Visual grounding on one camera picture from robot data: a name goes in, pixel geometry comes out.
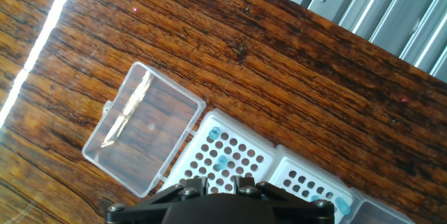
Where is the white pipette tip box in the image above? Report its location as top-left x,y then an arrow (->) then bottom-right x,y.
268,144 -> 416,224
82,61 -> 280,199

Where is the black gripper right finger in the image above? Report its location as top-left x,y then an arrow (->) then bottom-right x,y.
233,176 -> 336,224

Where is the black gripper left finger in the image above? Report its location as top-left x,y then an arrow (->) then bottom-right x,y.
103,176 -> 210,224

